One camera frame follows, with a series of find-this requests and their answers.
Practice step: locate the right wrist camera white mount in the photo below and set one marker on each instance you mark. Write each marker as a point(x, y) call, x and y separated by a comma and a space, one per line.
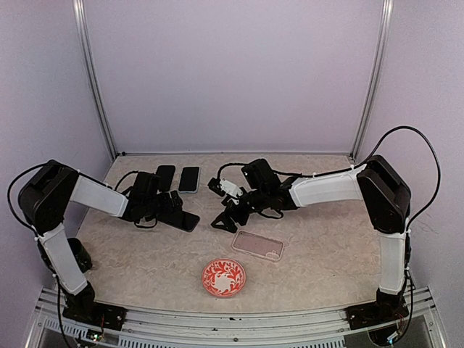
point(224, 187)

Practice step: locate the right aluminium frame post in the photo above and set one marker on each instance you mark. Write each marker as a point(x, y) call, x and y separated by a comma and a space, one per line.
point(375, 76)

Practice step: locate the black phone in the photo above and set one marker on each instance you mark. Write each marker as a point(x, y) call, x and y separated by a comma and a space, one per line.
point(189, 178)
point(184, 221)

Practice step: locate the left aluminium frame post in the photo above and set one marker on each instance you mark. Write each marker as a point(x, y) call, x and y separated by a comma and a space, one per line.
point(85, 44)

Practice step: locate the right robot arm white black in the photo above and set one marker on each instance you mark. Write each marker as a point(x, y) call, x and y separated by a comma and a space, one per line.
point(375, 183)

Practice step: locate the black phone case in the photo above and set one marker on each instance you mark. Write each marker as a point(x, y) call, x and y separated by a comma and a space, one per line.
point(166, 175)

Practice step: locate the front aluminium rail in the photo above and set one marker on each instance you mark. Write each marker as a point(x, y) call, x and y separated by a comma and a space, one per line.
point(144, 327)

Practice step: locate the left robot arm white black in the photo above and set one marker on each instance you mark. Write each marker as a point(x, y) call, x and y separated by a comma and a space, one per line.
point(44, 200)

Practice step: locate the clear pink phone case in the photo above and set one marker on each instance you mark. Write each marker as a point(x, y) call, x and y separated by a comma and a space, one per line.
point(258, 246)

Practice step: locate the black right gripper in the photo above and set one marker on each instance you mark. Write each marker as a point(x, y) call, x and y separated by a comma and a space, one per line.
point(230, 209)

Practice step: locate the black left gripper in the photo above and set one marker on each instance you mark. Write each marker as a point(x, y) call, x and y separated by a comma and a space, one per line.
point(177, 201)

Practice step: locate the light blue phone case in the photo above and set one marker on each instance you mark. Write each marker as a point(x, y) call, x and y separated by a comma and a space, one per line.
point(189, 191)

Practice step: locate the red white patterned bowl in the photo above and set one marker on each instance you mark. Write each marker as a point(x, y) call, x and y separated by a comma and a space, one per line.
point(223, 277)

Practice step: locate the aluminium frame post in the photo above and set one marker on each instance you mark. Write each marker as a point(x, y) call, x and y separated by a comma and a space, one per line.
point(85, 44)
point(375, 76)

